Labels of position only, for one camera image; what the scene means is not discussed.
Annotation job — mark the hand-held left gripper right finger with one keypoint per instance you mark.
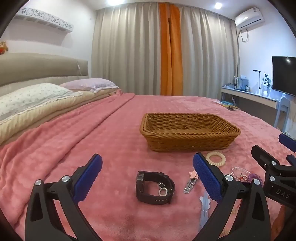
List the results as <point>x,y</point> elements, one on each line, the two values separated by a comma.
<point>208,178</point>

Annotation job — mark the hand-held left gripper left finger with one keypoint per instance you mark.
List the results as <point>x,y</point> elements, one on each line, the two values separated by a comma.
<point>89,178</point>

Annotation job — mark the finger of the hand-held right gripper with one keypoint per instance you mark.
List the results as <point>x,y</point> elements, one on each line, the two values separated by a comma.
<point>288,141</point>
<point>262,157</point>

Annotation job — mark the crystal flower hair clip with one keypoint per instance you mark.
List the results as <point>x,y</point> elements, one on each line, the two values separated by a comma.
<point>205,201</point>

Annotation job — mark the brown wicker basket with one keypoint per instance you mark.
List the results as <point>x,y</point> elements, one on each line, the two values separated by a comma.
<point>185,141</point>

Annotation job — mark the square rhinestone earring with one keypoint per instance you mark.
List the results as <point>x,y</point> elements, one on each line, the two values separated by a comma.
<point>160,192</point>

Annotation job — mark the black wrist watch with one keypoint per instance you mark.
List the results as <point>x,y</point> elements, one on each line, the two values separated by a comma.
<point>141,185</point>

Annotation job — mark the person's right hand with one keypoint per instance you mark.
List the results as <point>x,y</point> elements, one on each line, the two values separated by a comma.
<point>282,217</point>

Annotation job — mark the silver star hair clip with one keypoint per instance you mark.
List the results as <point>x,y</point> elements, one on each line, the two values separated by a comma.
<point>189,186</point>

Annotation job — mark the white chair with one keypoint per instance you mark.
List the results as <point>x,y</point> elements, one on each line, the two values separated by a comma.
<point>284,104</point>

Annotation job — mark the pink fleece blanket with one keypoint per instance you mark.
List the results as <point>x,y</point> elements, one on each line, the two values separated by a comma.
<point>115,139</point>

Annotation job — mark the white flower vase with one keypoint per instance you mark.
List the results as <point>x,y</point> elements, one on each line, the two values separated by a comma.
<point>268,92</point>

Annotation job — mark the white desk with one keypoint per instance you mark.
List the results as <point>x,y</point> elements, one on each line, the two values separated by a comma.
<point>249,96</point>

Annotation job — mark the desk lamp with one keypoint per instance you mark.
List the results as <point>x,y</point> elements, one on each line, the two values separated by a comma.
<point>259,81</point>

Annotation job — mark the black television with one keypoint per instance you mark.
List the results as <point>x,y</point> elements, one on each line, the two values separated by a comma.
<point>284,74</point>

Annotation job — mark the colourful paper packet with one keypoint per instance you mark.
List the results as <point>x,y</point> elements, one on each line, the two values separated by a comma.
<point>222,103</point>

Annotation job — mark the pale blue box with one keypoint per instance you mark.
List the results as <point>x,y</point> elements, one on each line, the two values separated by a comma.
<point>244,82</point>

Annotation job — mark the beige quilt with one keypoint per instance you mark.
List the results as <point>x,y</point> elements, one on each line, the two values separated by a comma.
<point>46,115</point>

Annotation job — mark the lavender pillow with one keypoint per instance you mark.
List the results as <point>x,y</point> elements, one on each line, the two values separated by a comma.
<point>92,83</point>

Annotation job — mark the white floral pillow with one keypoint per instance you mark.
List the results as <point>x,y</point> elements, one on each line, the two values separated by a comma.
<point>34,97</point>

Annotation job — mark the grey curtain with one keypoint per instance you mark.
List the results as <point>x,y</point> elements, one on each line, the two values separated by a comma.
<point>208,58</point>
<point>127,46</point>

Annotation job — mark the beige padded headboard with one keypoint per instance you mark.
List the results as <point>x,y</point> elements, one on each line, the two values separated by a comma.
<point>34,67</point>

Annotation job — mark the orange curtain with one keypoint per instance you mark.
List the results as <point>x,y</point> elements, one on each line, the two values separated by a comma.
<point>170,58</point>

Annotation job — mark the white air conditioner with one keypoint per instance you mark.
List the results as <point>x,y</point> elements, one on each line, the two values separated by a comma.
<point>248,19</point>

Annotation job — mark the ceiling spotlight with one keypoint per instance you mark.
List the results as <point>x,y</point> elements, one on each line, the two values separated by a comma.
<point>217,5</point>

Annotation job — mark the orange plush toy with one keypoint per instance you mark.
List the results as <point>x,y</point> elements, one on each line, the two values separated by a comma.
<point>3,47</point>

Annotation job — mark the small photo frame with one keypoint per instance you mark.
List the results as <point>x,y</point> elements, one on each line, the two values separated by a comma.
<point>236,82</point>

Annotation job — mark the white patterned wall shelf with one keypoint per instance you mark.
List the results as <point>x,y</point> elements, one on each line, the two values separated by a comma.
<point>46,19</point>

